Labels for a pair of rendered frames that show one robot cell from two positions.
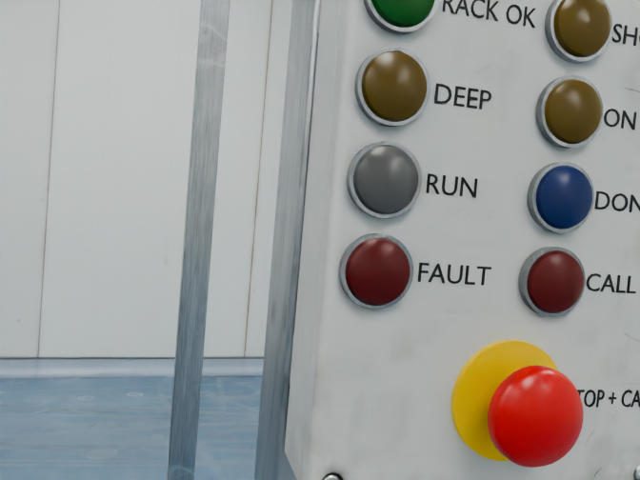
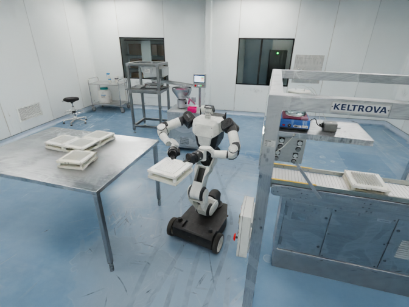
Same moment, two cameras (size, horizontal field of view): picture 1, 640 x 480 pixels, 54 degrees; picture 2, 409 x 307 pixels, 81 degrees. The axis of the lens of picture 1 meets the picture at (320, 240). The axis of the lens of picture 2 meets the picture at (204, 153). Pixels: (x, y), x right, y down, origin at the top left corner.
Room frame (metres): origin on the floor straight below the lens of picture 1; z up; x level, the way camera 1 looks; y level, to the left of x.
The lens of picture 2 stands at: (0.59, -1.02, 1.94)
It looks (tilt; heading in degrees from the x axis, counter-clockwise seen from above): 25 degrees down; 120
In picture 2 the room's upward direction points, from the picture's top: 1 degrees clockwise
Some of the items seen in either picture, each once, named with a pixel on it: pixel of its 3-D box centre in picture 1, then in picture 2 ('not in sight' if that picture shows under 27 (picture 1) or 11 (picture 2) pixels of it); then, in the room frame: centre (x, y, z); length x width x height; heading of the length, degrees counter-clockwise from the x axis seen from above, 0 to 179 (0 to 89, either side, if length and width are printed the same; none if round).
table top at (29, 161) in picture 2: not in sight; (69, 151); (-1.74, 0.22, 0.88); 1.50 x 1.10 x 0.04; 15
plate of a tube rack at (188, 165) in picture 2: not in sight; (170, 167); (-0.43, 0.23, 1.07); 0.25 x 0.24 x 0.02; 3
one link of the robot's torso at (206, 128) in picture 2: not in sight; (210, 129); (-0.48, 0.92, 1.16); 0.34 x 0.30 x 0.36; 4
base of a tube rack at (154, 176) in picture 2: not in sight; (170, 173); (-0.43, 0.23, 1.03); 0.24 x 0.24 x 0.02; 3
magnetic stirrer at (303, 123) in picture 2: not in sight; (293, 120); (0.29, 0.77, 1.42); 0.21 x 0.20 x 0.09; 105
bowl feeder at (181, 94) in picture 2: not in sight; (185, 97); (-2.04, 2.74, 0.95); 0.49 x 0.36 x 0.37; 20
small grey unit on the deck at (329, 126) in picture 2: not in sight; (328, 126); (0.52, 0.81, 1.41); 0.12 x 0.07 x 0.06; 15
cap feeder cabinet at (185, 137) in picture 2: not in sight; (187, 127); (-1.98, 2.70, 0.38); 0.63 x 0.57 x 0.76; 20
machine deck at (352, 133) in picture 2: not in sight; (317, 129); (0.45, 0.86, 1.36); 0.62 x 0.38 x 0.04; 15
